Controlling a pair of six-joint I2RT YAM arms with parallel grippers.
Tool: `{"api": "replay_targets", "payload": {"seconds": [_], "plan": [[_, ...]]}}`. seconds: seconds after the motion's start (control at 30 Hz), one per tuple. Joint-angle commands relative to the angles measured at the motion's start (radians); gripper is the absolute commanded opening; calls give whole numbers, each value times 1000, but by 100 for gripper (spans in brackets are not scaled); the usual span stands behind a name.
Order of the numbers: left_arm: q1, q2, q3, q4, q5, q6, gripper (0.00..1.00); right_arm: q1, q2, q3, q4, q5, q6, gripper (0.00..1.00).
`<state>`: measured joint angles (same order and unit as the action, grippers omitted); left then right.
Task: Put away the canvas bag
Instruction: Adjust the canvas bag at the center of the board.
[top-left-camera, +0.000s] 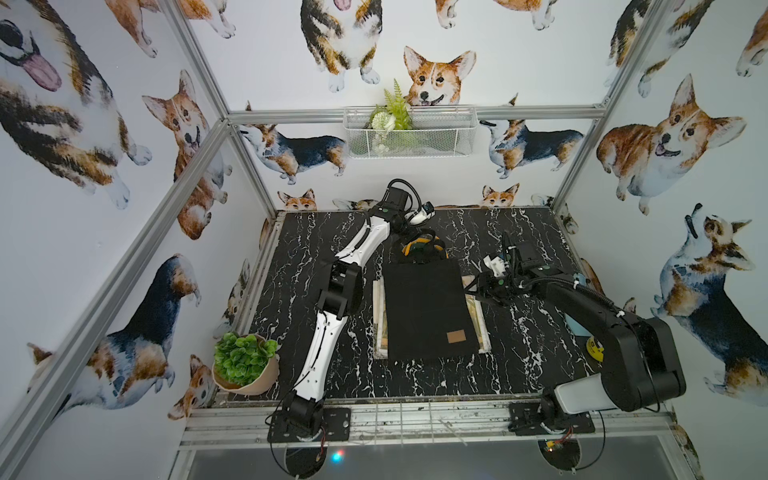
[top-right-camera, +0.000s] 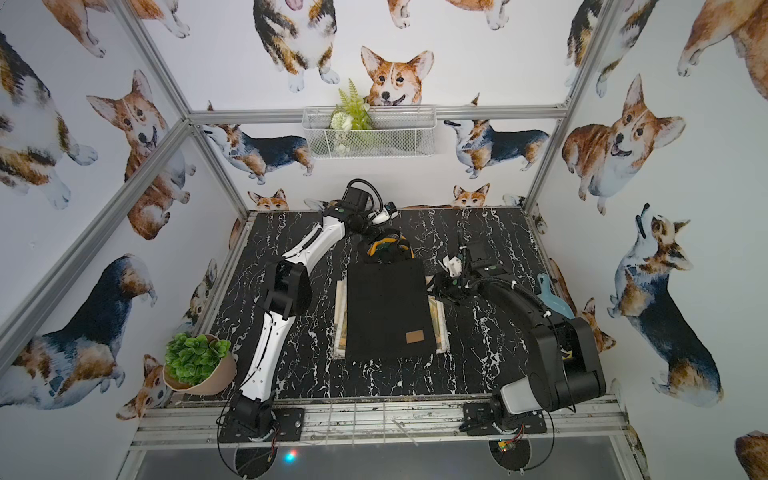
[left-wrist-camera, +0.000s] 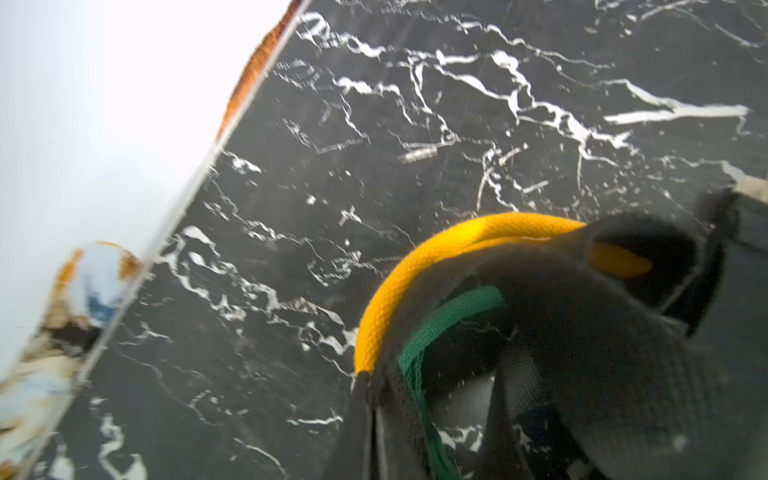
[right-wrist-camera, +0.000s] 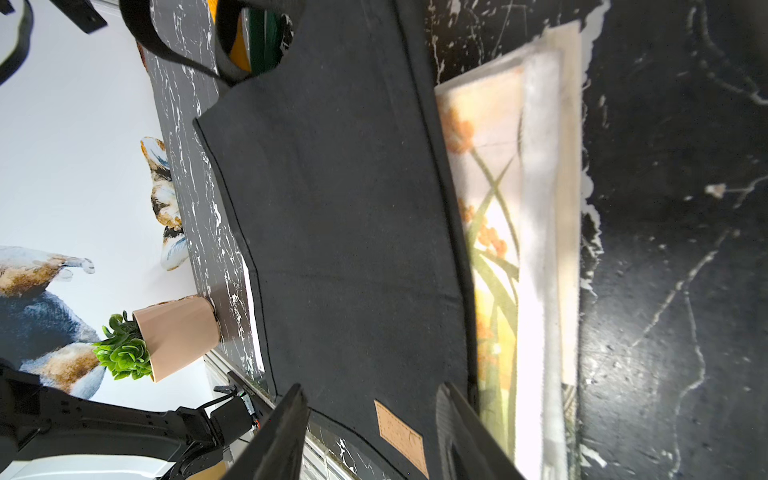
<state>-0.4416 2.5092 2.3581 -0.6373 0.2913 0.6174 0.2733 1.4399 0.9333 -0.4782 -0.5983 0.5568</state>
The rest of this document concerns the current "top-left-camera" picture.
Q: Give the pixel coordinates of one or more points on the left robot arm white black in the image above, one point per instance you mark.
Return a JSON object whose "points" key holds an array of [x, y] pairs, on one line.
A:
{"points": [[339, 292]]}

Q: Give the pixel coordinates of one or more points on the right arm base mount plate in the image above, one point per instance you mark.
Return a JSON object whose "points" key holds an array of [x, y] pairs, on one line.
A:
{"points": [[549, 419]]}

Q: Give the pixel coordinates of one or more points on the black canvas tote bag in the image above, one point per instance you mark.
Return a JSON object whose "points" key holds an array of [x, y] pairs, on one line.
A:
{"points": [[429, 309]]}

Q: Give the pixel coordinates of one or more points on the potted green plant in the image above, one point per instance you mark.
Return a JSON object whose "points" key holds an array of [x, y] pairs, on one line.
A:
{"points": [[246, 365]]}

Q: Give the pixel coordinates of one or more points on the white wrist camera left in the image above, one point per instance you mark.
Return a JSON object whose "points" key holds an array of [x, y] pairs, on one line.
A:
{"points": [[425, 212]]}

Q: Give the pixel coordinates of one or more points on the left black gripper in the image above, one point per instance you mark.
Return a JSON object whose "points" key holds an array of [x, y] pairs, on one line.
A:
{"points": [[411, 245]]}

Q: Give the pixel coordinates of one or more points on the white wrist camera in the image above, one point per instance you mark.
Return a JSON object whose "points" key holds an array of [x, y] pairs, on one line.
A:
{"points": [[497, 265], [425, 212]]}

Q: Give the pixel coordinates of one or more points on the white wire wall basket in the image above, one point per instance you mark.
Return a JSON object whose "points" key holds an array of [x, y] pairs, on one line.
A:
{"points": [[439, 132]]}

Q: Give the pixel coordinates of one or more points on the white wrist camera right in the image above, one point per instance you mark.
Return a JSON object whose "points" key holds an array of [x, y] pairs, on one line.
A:
{"points": [[497, 265]]}

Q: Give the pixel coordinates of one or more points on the artificial fern and white flower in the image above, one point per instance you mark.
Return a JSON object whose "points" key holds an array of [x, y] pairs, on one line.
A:
{"points": [[391, 124]]}

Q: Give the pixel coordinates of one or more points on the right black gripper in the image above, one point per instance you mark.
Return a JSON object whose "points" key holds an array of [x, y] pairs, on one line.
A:
{"points": [[485, 284]]}

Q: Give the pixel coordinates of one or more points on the light blue dustpan scoop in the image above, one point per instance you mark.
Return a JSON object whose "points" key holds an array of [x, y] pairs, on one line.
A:
{"points": [[576, 328]]}

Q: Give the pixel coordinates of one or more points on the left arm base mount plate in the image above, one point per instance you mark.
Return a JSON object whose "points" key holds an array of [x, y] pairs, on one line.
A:
{"points": [[331, 424]]}

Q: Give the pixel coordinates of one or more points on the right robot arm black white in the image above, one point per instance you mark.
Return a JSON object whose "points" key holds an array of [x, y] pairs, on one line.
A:
{"points": [[640, 368]]}

